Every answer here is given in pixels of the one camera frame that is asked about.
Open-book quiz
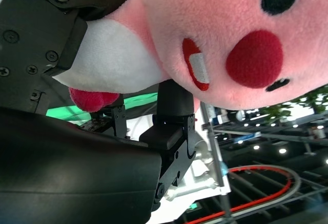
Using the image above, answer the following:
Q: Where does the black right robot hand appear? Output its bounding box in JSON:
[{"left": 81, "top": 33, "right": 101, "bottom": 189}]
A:
[{"left": 0, "top": 0, "right": 198, "bottom": 224}]

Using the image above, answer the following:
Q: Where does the pink plush beaver doll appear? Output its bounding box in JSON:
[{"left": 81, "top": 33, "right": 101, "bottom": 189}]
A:
[{"left": 52, "top": 0, "right": 328, "bottom": 113}]

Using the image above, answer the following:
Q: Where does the green screen panel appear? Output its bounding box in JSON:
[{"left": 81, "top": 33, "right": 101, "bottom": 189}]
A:
[{"left": 46, "top": 92, "right": 158, "bottom": 122}]

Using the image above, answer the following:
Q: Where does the grey metal pole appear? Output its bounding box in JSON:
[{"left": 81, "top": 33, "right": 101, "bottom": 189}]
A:
[{"left": 199, "top": 103, "right": 234, "bottom": 224}]

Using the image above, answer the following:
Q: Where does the white metal bracket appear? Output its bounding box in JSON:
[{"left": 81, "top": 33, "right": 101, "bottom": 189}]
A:
[{"left": 163, "top": 131, "right": 232, "bottom": 202}]

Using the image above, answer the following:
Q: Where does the red curved rail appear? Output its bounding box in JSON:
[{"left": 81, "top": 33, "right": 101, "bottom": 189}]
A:
[{"left": 197, "top": 165, "right": 302, "bottom": 224}]

